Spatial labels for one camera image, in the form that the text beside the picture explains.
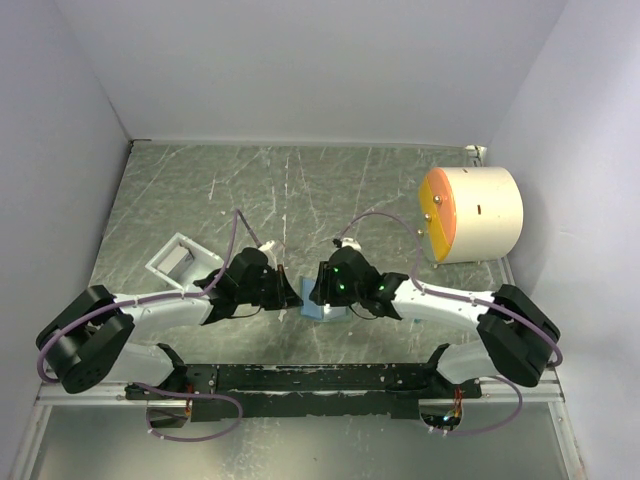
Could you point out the green card holder wallet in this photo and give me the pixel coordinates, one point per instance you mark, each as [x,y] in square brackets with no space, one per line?
[320,313]

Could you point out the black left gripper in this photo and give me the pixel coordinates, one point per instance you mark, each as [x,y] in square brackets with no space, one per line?
[285,295]

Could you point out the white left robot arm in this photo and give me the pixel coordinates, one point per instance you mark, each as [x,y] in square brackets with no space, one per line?
[96,338]

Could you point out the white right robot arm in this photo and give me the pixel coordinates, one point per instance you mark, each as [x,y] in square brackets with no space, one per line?
[516,340]

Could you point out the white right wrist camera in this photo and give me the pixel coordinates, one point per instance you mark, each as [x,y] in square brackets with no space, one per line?
[347,242]

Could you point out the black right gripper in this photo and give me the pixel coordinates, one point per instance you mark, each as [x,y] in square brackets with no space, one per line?
[322,291]

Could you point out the white card tray box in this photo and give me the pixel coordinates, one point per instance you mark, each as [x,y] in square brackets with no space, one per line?
[204,263]

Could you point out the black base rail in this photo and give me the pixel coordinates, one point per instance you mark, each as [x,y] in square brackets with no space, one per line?
[281,391]

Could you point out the grey credit card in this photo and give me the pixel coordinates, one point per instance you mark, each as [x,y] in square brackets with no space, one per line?
[177,258]

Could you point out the white cylinder with orange lid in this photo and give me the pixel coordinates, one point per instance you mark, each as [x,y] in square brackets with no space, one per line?
[471,213]

